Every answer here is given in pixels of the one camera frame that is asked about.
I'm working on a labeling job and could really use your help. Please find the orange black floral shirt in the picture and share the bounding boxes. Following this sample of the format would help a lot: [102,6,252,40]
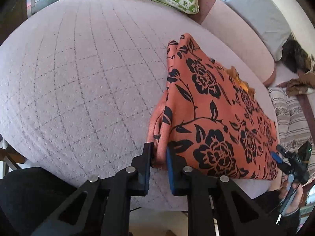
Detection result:
[148,33,280,181]

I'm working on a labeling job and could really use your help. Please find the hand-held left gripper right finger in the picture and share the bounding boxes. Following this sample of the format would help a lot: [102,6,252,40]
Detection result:
[166,148,288,236]

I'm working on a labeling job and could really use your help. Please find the grey pillow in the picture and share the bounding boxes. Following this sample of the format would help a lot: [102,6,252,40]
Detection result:
[219,0,293,62]

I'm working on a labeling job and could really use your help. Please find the pink maroon cushion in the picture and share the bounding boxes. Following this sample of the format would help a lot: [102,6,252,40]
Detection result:
[298,72,315,121]

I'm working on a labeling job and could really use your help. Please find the person's black pants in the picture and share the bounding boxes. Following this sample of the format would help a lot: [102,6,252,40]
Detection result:
[0,167,112,236]

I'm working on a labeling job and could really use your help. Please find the pink bolster pillow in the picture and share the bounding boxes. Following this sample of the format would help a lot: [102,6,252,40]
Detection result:
[189,0,276,84]

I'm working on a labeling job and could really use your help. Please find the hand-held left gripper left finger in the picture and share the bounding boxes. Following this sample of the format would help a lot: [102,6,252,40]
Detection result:
[32,143,154,236]

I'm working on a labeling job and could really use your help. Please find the person's right forearm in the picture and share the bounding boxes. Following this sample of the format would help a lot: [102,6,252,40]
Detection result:
[276,208,301,236]

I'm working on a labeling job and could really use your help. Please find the person's right hand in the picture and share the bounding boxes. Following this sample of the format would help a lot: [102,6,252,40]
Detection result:
[280,174,304,215]

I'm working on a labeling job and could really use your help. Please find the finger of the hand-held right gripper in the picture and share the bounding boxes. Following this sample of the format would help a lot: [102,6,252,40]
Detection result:
[270,151,294,175]
[276,144,297,163]

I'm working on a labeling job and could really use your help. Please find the striped floral blanket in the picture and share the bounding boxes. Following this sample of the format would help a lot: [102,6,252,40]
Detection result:
[267,86,315,154]

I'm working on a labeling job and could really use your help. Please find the dark furry cloth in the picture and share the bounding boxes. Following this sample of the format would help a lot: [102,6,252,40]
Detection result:
[281,39,313,74]

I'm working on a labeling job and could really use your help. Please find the brown crumpled cloth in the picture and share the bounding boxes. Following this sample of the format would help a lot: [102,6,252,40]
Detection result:
[286,71,315,97]

